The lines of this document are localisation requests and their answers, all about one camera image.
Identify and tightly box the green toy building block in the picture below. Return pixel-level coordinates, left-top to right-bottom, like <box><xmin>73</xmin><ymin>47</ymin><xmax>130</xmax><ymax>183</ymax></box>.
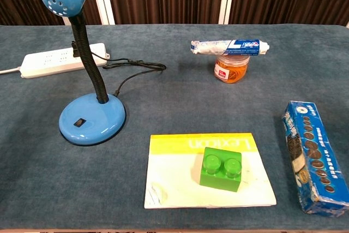
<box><xmin>199</xmin><ymin>146</ymin><xmax>243</xmax><ymax>193</ymax></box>

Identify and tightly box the blue gooseneck desk lamp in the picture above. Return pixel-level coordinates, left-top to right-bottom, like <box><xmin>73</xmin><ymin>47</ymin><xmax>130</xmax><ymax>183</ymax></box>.
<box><xmin>39</xmin><ymin>0</ymin><xmax>127</xmax><ymax>146</ymax></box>

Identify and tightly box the white blue toothpaste tube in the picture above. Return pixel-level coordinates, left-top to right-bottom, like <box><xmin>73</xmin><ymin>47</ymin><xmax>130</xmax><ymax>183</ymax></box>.
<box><xmin>190</xmin><ymin>39</ymin><xmax>272</xmax><ymax>58</ymax></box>

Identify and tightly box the blue sandwich cookie box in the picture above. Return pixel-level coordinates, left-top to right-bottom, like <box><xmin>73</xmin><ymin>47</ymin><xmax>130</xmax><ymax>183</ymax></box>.
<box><xmin>281</xmin><ymin>100</ymin><xmax>349</xmax><ymax>215</ymax></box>

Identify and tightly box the white power strip cable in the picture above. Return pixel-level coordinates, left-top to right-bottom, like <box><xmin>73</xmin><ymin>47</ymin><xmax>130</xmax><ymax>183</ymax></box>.
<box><xmin>0</xmin><ymin>67</ymin><xmax>22</xmax><ymax>76</ymax></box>

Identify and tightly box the blue velvet tablecloth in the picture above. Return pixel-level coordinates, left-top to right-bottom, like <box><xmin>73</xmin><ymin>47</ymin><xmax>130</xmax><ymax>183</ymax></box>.
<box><xmin>0</xmin><ymin>23</ymin><xmax>349</xmax><ymax>231</ymax></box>

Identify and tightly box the white power strip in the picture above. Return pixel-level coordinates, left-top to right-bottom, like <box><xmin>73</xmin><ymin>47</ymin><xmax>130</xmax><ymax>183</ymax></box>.
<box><xmin>20</xmin><ymin>43</ymin><xmax>110</xmax><ymax>80</ymax></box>

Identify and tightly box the clear jar of rubber bands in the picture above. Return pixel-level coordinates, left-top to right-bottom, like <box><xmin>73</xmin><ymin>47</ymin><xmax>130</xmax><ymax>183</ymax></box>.
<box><xmin>213</xmin><ymin>55</ymin><xmax>250</xmax><ymax>84</ymax></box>

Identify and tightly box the black power cable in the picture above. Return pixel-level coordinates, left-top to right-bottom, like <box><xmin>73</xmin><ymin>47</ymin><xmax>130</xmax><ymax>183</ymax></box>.
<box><xmin>71</xmin><ymin>40</ymin><xmax>167</xmax><ymax>96</ymax></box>

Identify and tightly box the yellow white Lexicon book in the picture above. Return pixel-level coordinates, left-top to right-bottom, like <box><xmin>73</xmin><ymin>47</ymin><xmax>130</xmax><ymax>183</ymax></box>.
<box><xmin>143</xmin><ymin>132</ymin><xmax>278</xmax><ymax>210</ymax></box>

